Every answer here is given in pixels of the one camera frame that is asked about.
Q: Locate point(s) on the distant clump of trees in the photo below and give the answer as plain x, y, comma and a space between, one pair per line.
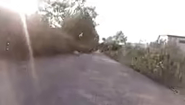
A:
115, 39

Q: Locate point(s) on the grey asphalt road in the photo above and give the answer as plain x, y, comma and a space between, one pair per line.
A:
93, 89

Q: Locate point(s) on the row of trees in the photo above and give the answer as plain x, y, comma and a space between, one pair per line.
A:
59, 28

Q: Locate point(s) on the overgrown weeds and bushes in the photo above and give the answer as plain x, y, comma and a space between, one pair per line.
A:
159, 63

